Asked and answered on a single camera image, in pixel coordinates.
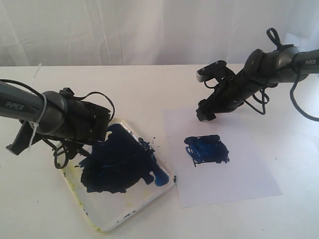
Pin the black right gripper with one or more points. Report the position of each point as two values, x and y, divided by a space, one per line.
229 94

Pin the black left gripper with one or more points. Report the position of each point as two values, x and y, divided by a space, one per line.
84 123

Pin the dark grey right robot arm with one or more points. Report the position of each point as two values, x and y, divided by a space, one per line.
261 70

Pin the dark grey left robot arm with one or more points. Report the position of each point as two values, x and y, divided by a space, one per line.
59 116

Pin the white paint tray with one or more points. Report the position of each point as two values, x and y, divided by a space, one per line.
118 177

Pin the white paper with square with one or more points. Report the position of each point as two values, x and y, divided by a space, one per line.
215 161

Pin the white backdrop curtain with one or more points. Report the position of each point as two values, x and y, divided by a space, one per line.
149 32

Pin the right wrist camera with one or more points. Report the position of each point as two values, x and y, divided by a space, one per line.
217 70

